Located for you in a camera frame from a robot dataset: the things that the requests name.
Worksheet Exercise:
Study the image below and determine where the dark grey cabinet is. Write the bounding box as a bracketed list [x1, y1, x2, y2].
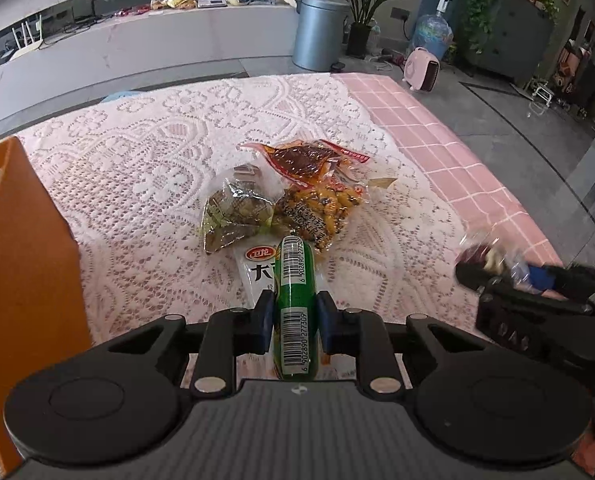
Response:
[460, 0, 555, 86]

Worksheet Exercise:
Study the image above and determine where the green vegetable snack packet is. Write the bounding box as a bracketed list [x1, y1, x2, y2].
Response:
[200, 165, 283, 256]

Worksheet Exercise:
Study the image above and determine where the white lace tablecloth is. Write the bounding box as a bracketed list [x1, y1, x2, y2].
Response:
[18, 74, 483, 401]

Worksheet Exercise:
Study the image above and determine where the red-brown snack packet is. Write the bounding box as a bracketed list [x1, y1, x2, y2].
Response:
[240, 139, 371, 186]

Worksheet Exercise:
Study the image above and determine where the orange cardboard box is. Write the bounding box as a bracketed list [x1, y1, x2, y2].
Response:
[0, 135, 93, 471]

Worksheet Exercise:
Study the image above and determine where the potted long-leaf plant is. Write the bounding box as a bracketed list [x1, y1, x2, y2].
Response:
[327, 0, 408, 58]

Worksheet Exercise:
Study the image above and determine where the small clear candy packet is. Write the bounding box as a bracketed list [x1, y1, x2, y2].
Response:
[455, 237, 531, 286]

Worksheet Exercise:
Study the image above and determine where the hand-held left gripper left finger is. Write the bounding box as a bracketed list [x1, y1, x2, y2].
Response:
[106, 290, 278, 395]

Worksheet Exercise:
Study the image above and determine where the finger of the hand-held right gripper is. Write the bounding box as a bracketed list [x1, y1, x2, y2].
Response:
[455, 262, 508, 293]
[527, 265, 595, 311]

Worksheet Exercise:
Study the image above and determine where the grey trash can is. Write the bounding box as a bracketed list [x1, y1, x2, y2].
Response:
[292, 0, 351, 72]

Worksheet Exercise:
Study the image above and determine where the white television console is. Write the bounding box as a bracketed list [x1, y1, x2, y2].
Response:
[0, 0, 298, 131]

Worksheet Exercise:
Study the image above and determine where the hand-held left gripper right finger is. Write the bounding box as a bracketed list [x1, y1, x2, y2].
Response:
[313, 290, 495, 393]

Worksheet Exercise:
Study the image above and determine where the white router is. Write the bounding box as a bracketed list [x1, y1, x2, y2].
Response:
[12, 15, 46, 51]

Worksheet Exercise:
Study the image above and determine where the green barcode snack packet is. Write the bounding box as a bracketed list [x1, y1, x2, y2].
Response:
[272, 235, 324, 378]

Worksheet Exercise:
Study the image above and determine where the white step stool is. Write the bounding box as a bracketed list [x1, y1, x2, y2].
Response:
[530, 80, 553, 116]

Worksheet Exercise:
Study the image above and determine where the yellow bean snack packet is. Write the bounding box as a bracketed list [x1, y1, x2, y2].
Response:
[272, 177, 398, 253]

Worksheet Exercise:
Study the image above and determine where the blue water jug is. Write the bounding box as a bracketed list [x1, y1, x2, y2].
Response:
[410, 0, 453, 61]

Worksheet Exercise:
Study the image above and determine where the white snack packet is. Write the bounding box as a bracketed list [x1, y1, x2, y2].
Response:
[238, 245, 278, 307]

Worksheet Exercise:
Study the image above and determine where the pink space heater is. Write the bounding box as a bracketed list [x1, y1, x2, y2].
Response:
[402, 46, 441, 92]

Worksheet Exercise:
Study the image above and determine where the pink checked tablecloth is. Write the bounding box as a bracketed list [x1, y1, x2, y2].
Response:
[337, 72, 563, 266]

